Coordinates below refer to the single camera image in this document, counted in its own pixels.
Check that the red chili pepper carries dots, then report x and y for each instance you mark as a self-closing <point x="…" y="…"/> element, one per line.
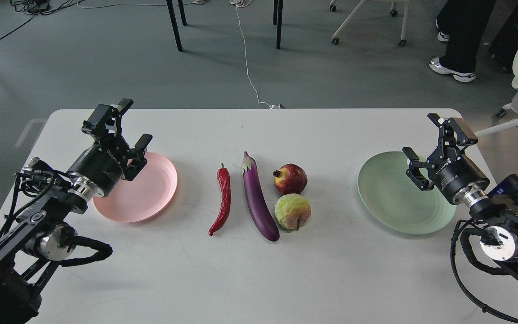
<point x="224" y="181"/>

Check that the light green plate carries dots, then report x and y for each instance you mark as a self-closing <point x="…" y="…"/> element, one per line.
<point x="394" y="200"/>

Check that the black equipment case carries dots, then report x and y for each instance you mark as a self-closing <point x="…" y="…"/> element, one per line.
<point x="505" y="45"/>

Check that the green yellow apple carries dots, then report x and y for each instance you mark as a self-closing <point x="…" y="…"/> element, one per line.
<point x="292" y="211"/>

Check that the purple eggplant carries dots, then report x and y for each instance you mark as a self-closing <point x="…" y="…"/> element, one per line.
<point x="256" y="204"/>

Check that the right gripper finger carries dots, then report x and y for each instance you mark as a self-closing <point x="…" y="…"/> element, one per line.
<point x="453" y="131"/>
<point x="411" y="155"/>

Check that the pink plate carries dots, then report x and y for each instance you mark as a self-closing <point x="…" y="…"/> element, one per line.
<point x="145" y="196"/>

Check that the person legs black trousers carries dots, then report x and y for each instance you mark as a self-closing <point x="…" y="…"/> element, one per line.
<point x="461" y="24"/>

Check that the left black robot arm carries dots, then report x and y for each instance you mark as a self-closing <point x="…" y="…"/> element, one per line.
<point x="35" y="239"/>

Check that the red pomegranate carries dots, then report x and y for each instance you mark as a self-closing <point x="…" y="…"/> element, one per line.
<point x="290" y="179"/>

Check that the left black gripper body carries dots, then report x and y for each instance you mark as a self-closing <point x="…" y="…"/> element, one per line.
<point x="107" y="161"/>

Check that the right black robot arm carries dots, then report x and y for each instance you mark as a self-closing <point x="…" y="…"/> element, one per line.
<point x="489" y="238"/>

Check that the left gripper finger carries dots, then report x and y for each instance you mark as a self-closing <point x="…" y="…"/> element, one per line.
<point x="143" y="142"/>
<point x="105" y="120"/>

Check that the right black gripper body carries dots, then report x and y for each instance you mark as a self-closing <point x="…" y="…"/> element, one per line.
<point x="450" y="171"/>

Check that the white rolling chair base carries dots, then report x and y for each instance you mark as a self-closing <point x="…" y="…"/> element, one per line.
<point x="376" y="17"/>

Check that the black table legs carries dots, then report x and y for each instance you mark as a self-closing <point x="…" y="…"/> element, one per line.
<point x="278" y="6"/>

